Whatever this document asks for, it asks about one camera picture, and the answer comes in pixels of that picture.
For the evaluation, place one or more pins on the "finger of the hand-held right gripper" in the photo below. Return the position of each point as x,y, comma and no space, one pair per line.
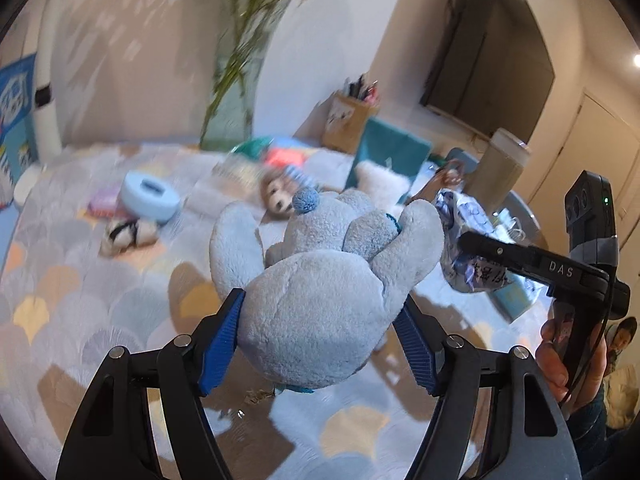
495,249

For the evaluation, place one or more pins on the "person's right forearm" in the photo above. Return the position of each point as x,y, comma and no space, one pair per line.
590,442

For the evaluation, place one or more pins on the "white pole with black band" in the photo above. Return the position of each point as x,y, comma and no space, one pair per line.
49,120

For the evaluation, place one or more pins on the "black flat television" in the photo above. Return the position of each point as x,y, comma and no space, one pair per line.
490,60

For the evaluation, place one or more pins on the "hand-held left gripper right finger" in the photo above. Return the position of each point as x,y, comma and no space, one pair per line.
417,352

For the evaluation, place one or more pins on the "small pink packet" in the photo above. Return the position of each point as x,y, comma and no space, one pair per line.
105,204

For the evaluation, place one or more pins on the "scallop patterned blanket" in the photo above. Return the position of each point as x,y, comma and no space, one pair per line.
100,285

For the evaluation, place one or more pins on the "pink clay packet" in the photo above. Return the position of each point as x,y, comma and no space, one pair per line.
282,157

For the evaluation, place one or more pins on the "cardboard pen holder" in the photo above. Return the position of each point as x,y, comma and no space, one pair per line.
347,127

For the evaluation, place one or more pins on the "black and white plush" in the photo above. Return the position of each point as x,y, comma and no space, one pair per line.
127,235

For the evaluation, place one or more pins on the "person's right hand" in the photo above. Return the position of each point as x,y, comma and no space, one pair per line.
554,355

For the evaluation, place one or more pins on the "beige cylinder appliance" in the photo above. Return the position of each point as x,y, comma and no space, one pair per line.
500,167

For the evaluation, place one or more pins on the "green plant stems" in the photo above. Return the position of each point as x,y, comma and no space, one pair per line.
250,5

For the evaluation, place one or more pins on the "bundle of pens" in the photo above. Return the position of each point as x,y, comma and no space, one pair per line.
361,87

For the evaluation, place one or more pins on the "silver blue wrapper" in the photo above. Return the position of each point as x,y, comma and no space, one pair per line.
456,210

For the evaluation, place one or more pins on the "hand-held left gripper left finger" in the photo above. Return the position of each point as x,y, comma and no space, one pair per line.
222,342

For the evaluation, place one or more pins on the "round light blue box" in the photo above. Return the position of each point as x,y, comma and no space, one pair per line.
150,202

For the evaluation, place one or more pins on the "light blue plush toy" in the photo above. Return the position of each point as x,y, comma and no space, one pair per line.
310,300

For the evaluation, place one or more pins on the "green clay packet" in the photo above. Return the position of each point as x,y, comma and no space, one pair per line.
252,147

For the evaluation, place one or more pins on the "white furry plush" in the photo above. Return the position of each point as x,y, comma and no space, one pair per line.
380,182

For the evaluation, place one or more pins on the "blue wall poster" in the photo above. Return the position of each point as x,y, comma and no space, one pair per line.
15,125

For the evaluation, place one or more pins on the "white round object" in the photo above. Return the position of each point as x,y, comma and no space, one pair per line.
26,187

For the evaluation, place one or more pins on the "brown plush bear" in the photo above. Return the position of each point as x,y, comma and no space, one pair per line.
277,195

